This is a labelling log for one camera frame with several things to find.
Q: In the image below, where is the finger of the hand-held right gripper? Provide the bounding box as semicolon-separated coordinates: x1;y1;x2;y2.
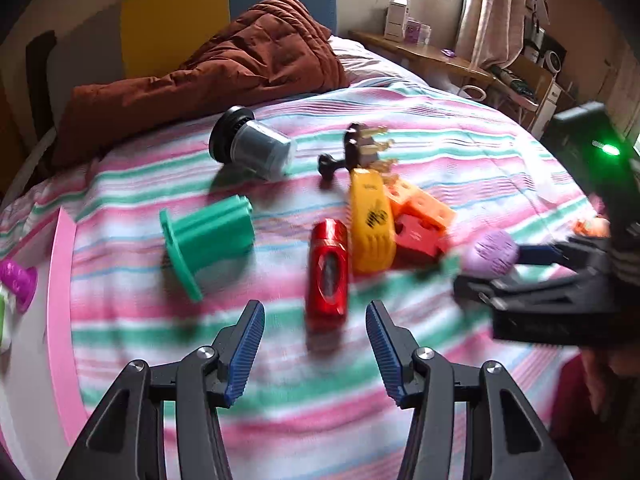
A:
452;265;617;311
515;237;613;273

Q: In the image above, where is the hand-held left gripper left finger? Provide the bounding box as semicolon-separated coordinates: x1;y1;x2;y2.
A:
57;300;266;480

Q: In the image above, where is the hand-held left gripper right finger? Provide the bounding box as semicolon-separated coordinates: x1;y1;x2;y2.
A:
365;300;573;480

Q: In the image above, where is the purple ribbed ball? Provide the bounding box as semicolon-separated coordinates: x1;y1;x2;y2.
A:
461;230;519;279

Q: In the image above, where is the red plastic block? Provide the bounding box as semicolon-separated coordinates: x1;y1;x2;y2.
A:
394;214;452;262

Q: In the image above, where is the red metallic cylinder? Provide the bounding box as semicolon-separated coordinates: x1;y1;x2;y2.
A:
305;218;351;319

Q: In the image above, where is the orange holed block chain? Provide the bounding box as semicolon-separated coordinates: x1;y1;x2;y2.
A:
384;174;457;237

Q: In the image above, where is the yellow ribbed oval toy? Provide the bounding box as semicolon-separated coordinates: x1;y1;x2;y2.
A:
349;169;397;275

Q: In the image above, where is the pink rimmed tray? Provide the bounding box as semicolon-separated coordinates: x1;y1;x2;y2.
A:
0;206;93;480

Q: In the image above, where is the striped blanket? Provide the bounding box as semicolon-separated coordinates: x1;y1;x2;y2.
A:
0;77;608;480

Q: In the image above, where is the black speaker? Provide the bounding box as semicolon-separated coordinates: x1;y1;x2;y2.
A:
522;25;569;75

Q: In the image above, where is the dark red clothing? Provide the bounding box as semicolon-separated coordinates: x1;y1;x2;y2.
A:
549;352;640;466

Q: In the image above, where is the beige curtain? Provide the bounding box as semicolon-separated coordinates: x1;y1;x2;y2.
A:
452;0;540;69

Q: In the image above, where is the black and gold toy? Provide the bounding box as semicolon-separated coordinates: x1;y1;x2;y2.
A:
318;122;398;186

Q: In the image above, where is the wooden desk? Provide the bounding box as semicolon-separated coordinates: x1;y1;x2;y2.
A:
347;30;497;92

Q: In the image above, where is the grey filter cup black lid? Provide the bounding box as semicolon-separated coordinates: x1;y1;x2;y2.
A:
209;105;297;182

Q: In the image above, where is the purple box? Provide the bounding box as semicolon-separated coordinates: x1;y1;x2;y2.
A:
404;17;432;46

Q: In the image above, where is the white carton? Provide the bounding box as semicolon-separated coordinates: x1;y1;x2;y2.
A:
383;0;412;42

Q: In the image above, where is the purple ribbed toy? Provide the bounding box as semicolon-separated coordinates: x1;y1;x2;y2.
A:
0;258;39;312

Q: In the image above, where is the pink pillow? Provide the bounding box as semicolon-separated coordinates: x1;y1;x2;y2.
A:
327;35;427;95

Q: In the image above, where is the lime green toy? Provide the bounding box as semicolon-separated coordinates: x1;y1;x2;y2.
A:
0;282;12;353

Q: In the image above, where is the brown quilt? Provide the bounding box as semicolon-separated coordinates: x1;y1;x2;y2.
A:
52;0;350;168

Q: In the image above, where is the grey headboard panel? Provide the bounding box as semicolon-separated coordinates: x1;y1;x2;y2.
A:
44;7;126;128

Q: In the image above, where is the yellow headboard panel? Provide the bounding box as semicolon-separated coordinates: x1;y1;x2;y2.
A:
120;0;231;81

